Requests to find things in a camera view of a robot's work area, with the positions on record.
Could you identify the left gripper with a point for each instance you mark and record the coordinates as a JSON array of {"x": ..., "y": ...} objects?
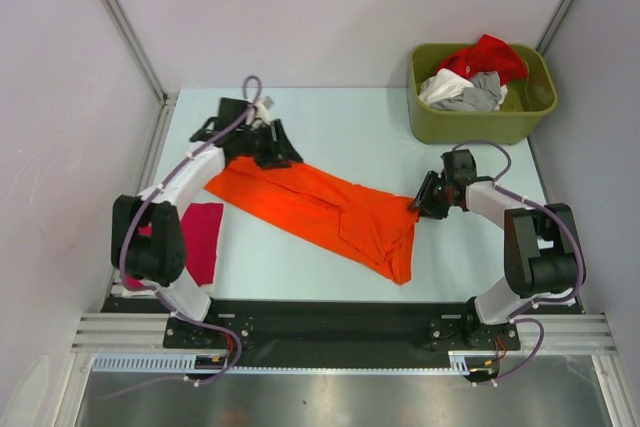
[{"x": 280, "y": 154}]

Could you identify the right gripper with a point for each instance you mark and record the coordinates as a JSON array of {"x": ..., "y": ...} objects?
[{"x": 423, "y": 201}]

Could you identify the orange t-shirt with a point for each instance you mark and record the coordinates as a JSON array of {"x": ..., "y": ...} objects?
[{"x": 368, "y": 226}]

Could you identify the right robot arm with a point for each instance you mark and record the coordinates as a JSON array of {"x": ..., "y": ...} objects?
[{"x": 543, "y": 261}]

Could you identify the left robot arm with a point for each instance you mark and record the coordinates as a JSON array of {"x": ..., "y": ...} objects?
[{"x": 211, "y": 149}]

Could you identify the folded magenta t-shirt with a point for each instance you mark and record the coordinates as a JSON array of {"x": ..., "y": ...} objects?
[{"x": 205, "y": 242}]

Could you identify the white t-shirt in bin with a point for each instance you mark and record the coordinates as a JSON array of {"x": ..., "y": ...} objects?
[{"x": 444, "y": 85}]

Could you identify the grey t-shirt in bin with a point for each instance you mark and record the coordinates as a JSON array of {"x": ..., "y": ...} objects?
[{"x": 487, "y": 95}]

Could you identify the olive green plastic bin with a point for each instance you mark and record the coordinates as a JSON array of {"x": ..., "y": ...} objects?
[{"x": 527, "y": 101}]

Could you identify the red t-shirt in bin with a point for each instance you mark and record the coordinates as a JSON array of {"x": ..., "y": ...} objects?
[{"x": 488, "y": 54}]

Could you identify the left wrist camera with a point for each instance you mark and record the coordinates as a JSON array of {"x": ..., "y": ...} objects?
[{"x": 262, "y": 109}]

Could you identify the left aluminium corner post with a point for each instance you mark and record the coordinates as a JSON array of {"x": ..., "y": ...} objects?
[{"x": 132, "y": 43}]

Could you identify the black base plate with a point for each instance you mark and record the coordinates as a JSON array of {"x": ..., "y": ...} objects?
[{"x": 334, "y": 335}]

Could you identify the aluminium frame rail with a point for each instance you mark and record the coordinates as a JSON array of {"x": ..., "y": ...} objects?
[{"x": 573, "y": 334}]

